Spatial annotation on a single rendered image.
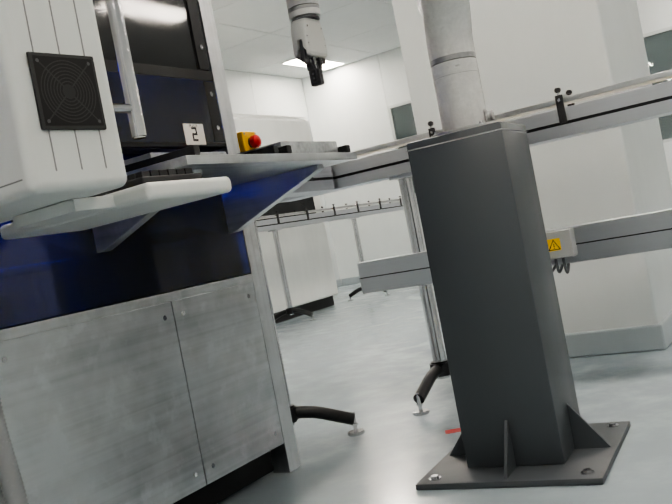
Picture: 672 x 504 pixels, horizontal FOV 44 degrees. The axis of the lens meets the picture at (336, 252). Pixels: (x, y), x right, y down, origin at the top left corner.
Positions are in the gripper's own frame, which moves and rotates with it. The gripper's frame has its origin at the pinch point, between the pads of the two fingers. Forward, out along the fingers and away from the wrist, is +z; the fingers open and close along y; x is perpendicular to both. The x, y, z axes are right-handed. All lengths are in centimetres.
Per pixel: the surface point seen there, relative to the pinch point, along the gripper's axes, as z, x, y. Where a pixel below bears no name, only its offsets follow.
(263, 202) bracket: 28.8, -24.5, 0.2
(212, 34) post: -24.2, -38.8, -10.3
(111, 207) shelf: 30, 8, 88
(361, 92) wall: -144, -409, -797
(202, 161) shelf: 22, 1, 54
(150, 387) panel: 70, -39, 42
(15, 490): 74, -14, 100
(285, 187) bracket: 26.1, -16.2, 0.2
